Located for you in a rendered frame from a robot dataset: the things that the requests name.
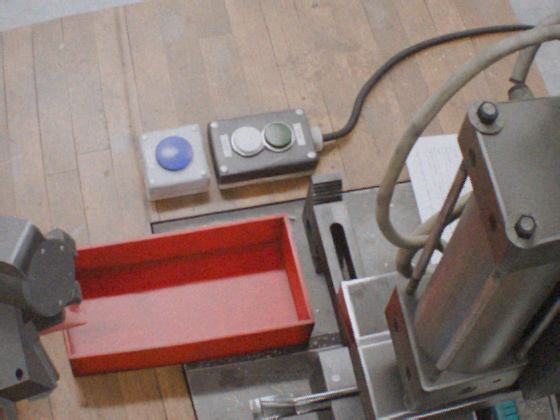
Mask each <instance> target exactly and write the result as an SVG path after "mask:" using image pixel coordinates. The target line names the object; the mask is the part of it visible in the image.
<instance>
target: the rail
mask: <svg viewBox="0 0 560 420"><path fill-rule="evenodd" d="M357 393H359V391H358V388H357V387H353V388H348V389H343V390H338V391H333V392H328V393H323V394H318V395H309V396H304V397H299V398H294V399H293V405H299V404H304V403H308V402H318V401H323V400H328V399H332V398H337V397H342V396H347V395H352V394H357Z"/></svg>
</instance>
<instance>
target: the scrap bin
mask: <svg viewBox="0 0 560 420"><path fill-rule="evenodd" d="M77 251H78V258H76V259H75V258H74V263H75V279H74V280H76V281H78V282H79V286H80V290H81V294H82V298H83V301H82V303H83V305H84V306H85V308H86V311H87V315H88V319H89V322H88V323H87V324H84V325H81V326H78V327H76V328H75V327H72V328H70V329H66V330H64V329H63V335H64V337H65V341H66V347H67V353H68V360H69V363H70V365H71V370H72V374H73V377H75V378H78V377H82V376H84V377H87V376H91V375H93V376H95V375H101V374H104V375H105V374H110V373H118V372H128V371H132V370H137V371H138V370H142V369H147V368H148V369H152V368H156V367H166V366H171V365H181V364H186V363H191V362H194V363H196V362H201V361H206V360H211V359H213V360H217V359H222V358H226V357H232V356H242V355H248V354H252V353H257V352H263V351H268V350H279V349H284V348H289V347H294V346H299V345H305V344H308V343H309V340H310V336H311V334H312V331H313V328H314V325H315V319H314V316H313V312H312V308H311V304H310V300H309V296H308V293H307V289H306V285H305V282H304V278H303V274H302V270H301V266H300V262H299V259H298V255H297V251H296V247H295V243H294V239H293V235H292V231H291V227H290V224H289V220H288V216H287V213H283V214H277V215H271V216H265V217H259V218H252V219H246V220H240V221H234V222H228V223H222V224H216V225H211V226H205V227H199V228H194V227H193V228H187V229H181V230H176V231H170V232H164V233H159V234H153V235H148V236H141V237H136V238H130V239H125V240H120V239H119V240H114V241H109V242H103V243H98V244H93V245H88V246H78V247H77Z"/></svg>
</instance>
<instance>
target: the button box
mask: <svg viewBox="0 0 560 420"><path fill-rule="evenodd" d="M534 27H535V26H533V25H522V24H516V25H512V24H510V25H498V26H494V25H493V26H489V27H482V28H474V29H470V30H467V29H466V30H463V31H460V32H458V31H457V32H454V33H451V34H449V33H448V34H445V35H442V36H437V37H434V38H433V39H427V40H426V41H423V42H419V43H418V44H415V45H413V46H410V47H408V48H407V49H405V50H403V51H402V50H401V52H399V53H398V54H396V55H395V56H392V57H391V58H390V59H389V60H388V61H387V62H386V63H384V64H383V65H382V66H381V67H380V69H379V70H378V71H376V72H375V73H374V74H373V75H372V76H371V77H370V78H369V79H368V81H367V82H366V83H365V85H364V86H363V87H362V89H361V90H360V92H359V93H358V94H357V96H356V98H355V101H354V108H353V111H352V114H351V116H350V118H349V120H348V122H347V124H346V125H345V126H344V127H343V128H342V129H340V130H338V131H335V132H332V133H328V134H322V135H321V133H320V130H319V128H318V127H314V128H311V129H310V128H309V124H308V121H307V117H306V114H305V110H304V108H302V107H299V108H293V109H286V110H279V111H274V112H267V113H260V114H253V115H247V116H240V117H233V118H227V119H220V120H215V121H213V122H209V123H208V124H207V142H208V146H209V150H210V155H211V159H212V163H213V168H214V172H215V176H216V181H217V184H216V185H217V188H218V189H221V190H222V189H228V188H234V187H240V186H247V185H253V184H259V183H261V182H265V181H272V180H278V179H284V178H290V177H297V176H303V175H310V174H314V173H315V172H316V168H317V167H318V164H317V163H318V156H317V153H316V152H319V151H321V150H322V143H325V142H330V141H334V140H338V139H340V138H343V137H344V136H346V135H348V134H349V133H350V132H351V131H352V130H353V128H354V127H355V125H356V123H357V121H358V118H359V116H360V113H361V112H360V110H361V106H362V103H363V101H364V99H365V97H366V96H367V95H368V93H369V92H370V90H371V89H372V88H373V87H372V86H373V85H374V84H376V83H377V82H378V80H379V79H380V78H381V77H382V76H383V75H385V73H386V72H387V71H388V70H389V69H390V68H391V67H392V66H395V64H396V63H397V62H399V61H400V60H403V59H404V58H405V57H406V56H408V55H410V54H411V55H412V54H414V53H415V52H417V51H419V50H422V49H424V48H426V47H429V46H430V47H431V46H433V45H436V44H438V43H440V44H441V43H443V42H446V41H451V40H454V39H457V38H459V39H461V38H463V37H467V36H468V37H470V36H474V35H481V34H485V33H486V34H490V33H494V32H496V33H498V32H503V31H505V32H509V31H520V30H523V31H525V32H526V31H527V30H529V29H531V30H532V29H533V28H534ZM272 123H282V124H285V125H286V126H288V127H289V129H290V130H291V133H292V138H291V143H289V144H288V145H287V146H285V147H283V148H274V147H269V146H268V145H267V144H266V143H265V141H264V138H263V136H264V131H265V129H266V127H267V126H268V125H270V124H272ZM245 127H251V128H254V129H256V130H257V131H258V132H259V133H260V135H261V138H262V142H261V147H260V149H259V150H258V151H256V152H254V153H251V154H245V153H241V152H239V151H238V150H237V148H236V146H235V144H234V139H235V135H236V133H237V132H238V131H239V130H240V129H242V128H245Z"/></svg>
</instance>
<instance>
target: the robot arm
mask: <svg viewBox="0 0 560 420"><path fill-rule="evenodd" d="M74 258H75V259H76V258H78V251H77V246H76V242H75V240H74V239H73V238H72V237H71V235H70V234H69V233H67V232H65V230H63V229H61V228H59V227H58V228H55V229H53V230H51V231H50V232H48V233H47V234H42V231H41V230H40V229H39V228H38V226H37V225H36V224H34V223H33V222H31V221H29V220H26V219H19V218H13V217H9V216H4V215H1V214H0V420H3V418H2V415H1V410H5V413H6V420H18V418H17V416H16V410H15V404H14V403H16V402H17V401H18V402H19V401H21V400H25V399H26V398H27V400H28V402H29V403H30V402H32V401H36V400H38V399H39V400H40V399H42V398H46V397H47V396H49V395H50V394H51V393H52V392H53V391H54V390H55V389H56V388H57V386H58V385H57V384H56V382H57V381H58V380H59V379H60V374H59V372H58V370H57V368H56V367H55V366H54V364H53V362H52V360H51V358H50V356H49V354H48V351H47V349H46V348H45V347H44V345H43V343H42V341H41V339H40V336H42V335H48V334H50V333H53V332H55V333H56V332H58V331H61V330H63V329H64V330H66V329H70V328H72V327H75V328H76V327H78V326H81V325H84V324H87V323H88V322H89V319H88V315H87V311H86V308H85V306H84V305H83V303H82V301H83V298H82V294H81V290H80V286H79V282H78V281H76V280H74V279H75V263H74Z"/></svg>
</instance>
